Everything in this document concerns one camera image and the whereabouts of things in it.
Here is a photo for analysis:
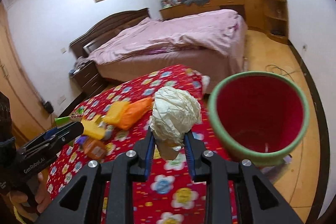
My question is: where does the dark clothes pile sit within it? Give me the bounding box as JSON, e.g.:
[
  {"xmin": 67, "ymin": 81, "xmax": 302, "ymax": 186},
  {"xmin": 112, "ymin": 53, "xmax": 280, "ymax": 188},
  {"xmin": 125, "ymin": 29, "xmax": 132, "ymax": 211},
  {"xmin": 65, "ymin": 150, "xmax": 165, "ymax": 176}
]
[{"xmin": 180, "ymin": 0, "xmax": 210, "ymax": 6}]

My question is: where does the orange small box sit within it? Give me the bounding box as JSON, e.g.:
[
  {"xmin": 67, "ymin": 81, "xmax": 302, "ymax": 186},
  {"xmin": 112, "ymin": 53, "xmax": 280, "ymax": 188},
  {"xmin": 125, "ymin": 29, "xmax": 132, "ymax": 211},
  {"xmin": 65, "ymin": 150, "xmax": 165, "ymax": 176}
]
[{"xmin": 83, "ymin": 138, "xmax": 107, "ymax": 161}]

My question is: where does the red floral quilt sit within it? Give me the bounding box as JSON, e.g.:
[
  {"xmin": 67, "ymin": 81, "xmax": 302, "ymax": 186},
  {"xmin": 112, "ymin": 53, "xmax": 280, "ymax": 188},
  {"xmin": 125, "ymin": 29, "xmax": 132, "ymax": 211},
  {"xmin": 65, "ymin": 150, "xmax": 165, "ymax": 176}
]
[{"xmin": 46, "ymin": 65, "xmax": 230, "ymax": 223}]

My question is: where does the wooden wardrobe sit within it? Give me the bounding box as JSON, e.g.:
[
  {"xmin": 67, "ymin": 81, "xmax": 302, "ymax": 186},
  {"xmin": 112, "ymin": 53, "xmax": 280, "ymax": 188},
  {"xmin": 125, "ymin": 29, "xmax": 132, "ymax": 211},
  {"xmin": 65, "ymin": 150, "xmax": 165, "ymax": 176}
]
[{"xmin": 1, "ymin": 4, "xmax": 52, "ymax": 145}]

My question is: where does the pink bed with duvet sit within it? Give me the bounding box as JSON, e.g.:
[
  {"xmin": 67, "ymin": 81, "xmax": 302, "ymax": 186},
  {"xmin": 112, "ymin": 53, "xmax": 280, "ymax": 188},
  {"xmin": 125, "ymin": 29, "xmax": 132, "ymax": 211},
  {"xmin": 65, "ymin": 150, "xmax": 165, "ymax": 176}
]
[{"xmin": 88, "ymin": 9, "xmax": 247, "ymax": 85}]

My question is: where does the cable coil on floor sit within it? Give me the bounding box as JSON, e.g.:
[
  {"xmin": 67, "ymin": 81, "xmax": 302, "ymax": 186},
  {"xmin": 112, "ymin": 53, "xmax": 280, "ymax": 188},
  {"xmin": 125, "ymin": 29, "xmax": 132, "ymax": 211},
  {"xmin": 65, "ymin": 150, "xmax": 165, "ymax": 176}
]
[{"xmin": 265, "ymin": 63, "xmax": 296, "ymax": 81}]

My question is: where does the yellow foam net sleeve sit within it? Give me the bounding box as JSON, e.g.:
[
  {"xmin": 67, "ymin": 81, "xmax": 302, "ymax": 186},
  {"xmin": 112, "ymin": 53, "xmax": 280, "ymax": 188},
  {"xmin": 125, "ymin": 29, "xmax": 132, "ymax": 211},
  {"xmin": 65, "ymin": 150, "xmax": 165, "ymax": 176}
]
[{"xmin": 81, "ymin": 101, "xmax": 130, "ymax": 140}]

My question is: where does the white paper ball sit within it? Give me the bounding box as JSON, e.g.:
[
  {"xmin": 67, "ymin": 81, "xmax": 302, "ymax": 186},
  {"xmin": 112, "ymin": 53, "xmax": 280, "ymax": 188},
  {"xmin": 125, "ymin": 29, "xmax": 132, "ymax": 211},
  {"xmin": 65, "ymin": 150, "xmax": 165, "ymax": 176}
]
[{"xmin": 149, "ymin": 86, "xmax": 202, "ymax": 160}]

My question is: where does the orange plastic bag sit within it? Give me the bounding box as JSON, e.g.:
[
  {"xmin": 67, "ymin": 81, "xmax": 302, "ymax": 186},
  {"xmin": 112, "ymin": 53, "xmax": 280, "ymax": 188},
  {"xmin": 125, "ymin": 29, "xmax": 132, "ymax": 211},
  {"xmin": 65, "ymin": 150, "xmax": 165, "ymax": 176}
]
[{"xmin": 117, "ymin": 97, "xmax": 153, "ymax": 130}]

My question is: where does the dark wooden headboard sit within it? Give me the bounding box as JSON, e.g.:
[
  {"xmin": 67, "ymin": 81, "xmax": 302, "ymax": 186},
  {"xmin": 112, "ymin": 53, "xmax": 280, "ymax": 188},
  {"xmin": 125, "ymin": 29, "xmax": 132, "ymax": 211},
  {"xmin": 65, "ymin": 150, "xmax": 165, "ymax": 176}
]
[{"xmin": 70, "ymin": 8, "xmax": 150, "ymax": 58}]

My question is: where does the red bin green rim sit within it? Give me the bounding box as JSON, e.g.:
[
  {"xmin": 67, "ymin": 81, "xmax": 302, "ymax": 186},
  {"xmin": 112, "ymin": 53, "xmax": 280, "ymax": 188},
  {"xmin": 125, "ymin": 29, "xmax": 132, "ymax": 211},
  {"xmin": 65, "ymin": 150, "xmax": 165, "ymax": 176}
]
[{"xmin": 208, "ymin": 71, "xmax": 310, "ymax": 167}]

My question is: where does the dark wooden nightstand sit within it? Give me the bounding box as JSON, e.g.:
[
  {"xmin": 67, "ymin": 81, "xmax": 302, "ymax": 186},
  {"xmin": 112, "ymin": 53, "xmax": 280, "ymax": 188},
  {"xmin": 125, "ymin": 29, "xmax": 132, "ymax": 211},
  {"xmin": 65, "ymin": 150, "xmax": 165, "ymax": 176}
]
[{"xmin": 69, "ymin": 61, "xmax": 108, "ymax": 98}]

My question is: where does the long wooden desk cabinet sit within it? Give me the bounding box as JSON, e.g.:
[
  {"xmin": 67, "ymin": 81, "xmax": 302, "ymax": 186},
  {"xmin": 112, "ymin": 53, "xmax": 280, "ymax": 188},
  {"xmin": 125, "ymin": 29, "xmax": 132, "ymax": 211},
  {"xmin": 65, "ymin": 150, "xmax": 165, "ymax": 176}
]
[{"xmin": 159, "ymin": 0, "xmax": 289, "ymax": 44}]

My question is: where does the person left hand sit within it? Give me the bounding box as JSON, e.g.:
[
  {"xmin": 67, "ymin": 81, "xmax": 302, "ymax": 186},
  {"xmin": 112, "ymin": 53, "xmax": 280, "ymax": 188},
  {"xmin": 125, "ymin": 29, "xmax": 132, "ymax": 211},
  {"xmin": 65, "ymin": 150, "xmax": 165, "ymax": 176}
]
[{"xmin": 7, "ymin": 172, "xmax": 52, "ymax": 214}]

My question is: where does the black wall charger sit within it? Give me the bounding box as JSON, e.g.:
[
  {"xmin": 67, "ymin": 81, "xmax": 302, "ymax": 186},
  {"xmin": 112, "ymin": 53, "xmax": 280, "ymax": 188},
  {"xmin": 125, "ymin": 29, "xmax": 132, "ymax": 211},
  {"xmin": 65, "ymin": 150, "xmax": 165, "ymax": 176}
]
[{"xmin": 41, "ymin": 100, "xmax": 54, "ymax": 114}]

